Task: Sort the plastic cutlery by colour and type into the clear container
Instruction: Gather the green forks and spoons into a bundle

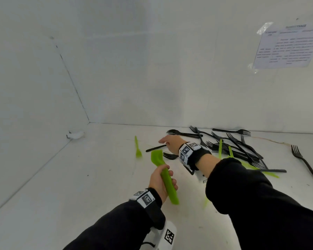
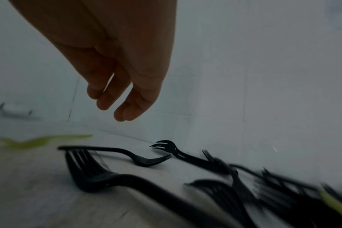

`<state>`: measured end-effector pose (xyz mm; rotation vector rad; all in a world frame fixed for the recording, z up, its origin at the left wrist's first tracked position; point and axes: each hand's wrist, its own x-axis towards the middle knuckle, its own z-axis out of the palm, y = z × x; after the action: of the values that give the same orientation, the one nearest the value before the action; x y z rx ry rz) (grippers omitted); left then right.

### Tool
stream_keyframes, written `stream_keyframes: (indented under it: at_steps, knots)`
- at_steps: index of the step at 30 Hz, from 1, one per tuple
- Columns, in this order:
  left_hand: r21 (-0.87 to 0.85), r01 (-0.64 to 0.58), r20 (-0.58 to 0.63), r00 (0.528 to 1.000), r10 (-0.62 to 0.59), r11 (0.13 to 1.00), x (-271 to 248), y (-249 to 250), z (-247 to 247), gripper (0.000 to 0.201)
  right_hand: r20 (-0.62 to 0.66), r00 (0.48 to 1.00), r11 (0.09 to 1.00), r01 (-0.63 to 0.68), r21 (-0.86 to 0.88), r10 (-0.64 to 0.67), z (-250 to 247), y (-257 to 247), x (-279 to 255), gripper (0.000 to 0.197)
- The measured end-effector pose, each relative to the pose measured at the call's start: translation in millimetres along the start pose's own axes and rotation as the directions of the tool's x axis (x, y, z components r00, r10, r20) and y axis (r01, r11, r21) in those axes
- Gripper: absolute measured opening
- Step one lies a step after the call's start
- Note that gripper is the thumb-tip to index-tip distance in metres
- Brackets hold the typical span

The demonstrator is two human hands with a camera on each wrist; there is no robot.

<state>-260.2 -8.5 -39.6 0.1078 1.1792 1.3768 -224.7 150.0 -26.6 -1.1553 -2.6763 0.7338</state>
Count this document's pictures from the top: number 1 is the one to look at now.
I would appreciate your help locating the person's left forearm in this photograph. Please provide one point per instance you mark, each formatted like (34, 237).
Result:
(114, 229)

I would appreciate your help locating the pile of plastic cutlery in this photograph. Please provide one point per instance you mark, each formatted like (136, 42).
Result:
(138, 153)

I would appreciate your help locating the person's left hand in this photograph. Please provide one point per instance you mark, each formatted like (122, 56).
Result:
(157, 182)

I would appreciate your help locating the black marker left wrist band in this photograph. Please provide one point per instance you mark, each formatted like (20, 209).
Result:
(151, 205)

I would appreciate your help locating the black marker wrist band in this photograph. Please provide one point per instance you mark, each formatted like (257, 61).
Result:
(151, 205)
(197, 154)

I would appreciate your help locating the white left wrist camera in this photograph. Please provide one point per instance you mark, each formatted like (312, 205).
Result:
(161, 236)

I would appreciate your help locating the pile of black plastic forks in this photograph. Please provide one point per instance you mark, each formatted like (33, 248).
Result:
(306, 164)

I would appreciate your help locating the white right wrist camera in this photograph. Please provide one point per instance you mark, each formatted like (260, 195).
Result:
(202, 177)

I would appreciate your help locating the small white wall clip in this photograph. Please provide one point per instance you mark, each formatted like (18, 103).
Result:
(75, 135)

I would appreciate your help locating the black marker right wrist band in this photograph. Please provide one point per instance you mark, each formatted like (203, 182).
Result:
(197, 154)

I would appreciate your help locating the printed paper wall notice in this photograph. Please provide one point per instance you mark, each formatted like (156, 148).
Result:
(287, 49)

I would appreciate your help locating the person's right hand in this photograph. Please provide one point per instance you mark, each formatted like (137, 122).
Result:
(174, 143)

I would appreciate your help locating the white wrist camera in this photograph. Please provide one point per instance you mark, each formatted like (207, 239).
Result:
(202, 177)
(161, 236)

